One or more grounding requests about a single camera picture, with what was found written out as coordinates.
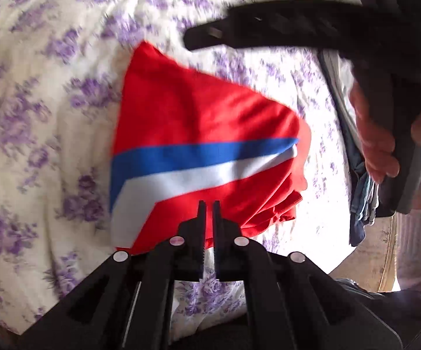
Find person's right hand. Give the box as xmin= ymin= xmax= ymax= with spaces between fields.
xmin=349 ymin=80 xmax=421 ymax=185

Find blue striped cloth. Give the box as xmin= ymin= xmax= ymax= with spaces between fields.
xmin=349 ymin=146 xmax=380 ymax=246

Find purple floral bed sheet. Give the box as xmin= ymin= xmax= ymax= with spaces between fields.
xmin=0 ymin=0 xmax=364 ymax=336

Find grey cloth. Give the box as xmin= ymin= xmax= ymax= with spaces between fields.
xmin=320 ymin=51 xmax=364 ymax=176

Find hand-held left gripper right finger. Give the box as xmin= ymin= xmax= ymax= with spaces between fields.
xmin=212 ymin=200 xmax=404 ymax=350

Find red blue white pants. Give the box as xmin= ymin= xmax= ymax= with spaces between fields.
xmin=109 ymin=40 xmax=312 ymax=256

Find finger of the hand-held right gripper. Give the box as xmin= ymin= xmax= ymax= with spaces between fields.
xmin=183 ymin=0 xmax=344 ymax=52

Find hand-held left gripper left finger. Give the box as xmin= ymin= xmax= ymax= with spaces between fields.
xmin=21 ymin=200 xmax=207 ymax=350

